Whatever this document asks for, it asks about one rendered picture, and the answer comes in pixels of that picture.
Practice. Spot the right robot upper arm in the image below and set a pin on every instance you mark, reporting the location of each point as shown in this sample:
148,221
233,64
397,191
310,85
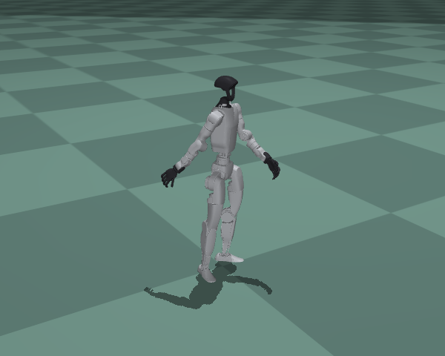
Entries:
213,120

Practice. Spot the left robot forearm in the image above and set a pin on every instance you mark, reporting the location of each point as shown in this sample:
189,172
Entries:
258,151

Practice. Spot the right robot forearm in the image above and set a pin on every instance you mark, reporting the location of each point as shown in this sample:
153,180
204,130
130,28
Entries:
190,155

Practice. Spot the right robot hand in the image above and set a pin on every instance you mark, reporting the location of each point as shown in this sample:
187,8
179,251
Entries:
171,174

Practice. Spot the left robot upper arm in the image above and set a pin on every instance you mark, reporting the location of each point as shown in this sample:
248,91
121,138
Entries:
244,134

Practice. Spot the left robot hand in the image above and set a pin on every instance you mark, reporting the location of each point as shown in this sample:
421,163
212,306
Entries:
272,164

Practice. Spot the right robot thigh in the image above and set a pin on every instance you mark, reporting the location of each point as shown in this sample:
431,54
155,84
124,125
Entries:
216,200

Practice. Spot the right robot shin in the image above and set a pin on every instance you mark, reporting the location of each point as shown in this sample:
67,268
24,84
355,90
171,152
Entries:
207,244

